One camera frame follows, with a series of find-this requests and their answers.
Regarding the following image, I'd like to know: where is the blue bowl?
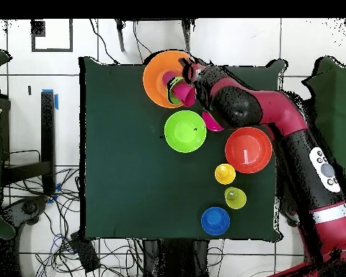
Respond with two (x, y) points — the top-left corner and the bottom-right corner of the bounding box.
(200, 206), (231, 237)

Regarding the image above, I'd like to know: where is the large orange bowl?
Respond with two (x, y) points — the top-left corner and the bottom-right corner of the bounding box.
(142, 49), (198, 110)

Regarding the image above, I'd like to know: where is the black camera stand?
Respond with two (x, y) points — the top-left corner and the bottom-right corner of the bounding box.
(114, 18), (196, 53)

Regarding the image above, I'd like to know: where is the wide red-orange bowl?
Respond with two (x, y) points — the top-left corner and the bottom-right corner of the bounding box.
(224, 126), (273, 175)

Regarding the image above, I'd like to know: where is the black metal stand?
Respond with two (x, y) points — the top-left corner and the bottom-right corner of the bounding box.
(1, 89), (58, 196)

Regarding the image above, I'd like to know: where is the dark green tablecloth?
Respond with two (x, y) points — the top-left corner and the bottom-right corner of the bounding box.
(79, 56), (288, 242)

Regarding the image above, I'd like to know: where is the small pink bowl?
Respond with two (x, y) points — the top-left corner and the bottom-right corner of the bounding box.
(202, 110), (225, 133)

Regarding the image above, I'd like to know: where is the tangle of cables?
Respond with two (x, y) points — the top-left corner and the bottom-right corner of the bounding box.
(2, 149), (145, 277)

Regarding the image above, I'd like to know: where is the purple cup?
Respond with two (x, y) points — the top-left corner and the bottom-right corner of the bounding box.
(161, 71), (179, 88)

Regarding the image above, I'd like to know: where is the black power strip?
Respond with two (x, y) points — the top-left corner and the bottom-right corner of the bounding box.
(69, 231), (101, 274)

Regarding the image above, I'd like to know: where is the pink cup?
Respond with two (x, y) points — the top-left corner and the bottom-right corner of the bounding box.
(171, 82), (198, 108)

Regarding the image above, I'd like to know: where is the yellow cup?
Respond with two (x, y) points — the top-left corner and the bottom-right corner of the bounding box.
(214, 163), (236, 185)

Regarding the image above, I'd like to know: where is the black square frame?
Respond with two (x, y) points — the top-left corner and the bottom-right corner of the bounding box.
(30, 19), (74, 53)

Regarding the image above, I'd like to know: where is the lime yellow-green cup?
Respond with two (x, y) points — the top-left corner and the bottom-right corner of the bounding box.
(223, 186), (248, 211)

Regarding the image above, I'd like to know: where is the large green bowl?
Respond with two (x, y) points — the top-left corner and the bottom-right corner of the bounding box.
(164, 110), (208, 154)

